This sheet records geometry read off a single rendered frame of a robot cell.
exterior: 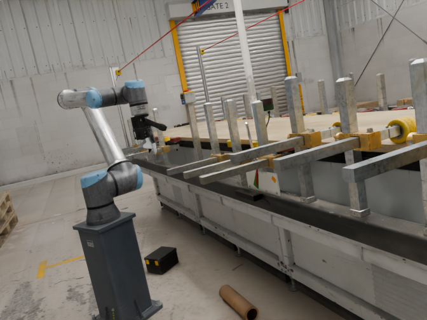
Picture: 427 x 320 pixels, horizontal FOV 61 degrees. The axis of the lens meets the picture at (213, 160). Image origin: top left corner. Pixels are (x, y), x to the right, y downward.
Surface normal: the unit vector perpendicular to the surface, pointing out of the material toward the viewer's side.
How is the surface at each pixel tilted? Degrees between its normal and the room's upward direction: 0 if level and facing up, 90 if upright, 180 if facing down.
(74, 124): 90
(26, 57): 90
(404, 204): 90
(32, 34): 90
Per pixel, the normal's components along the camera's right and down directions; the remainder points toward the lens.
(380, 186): -0.88, 0.23
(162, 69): 0.36, 0.09
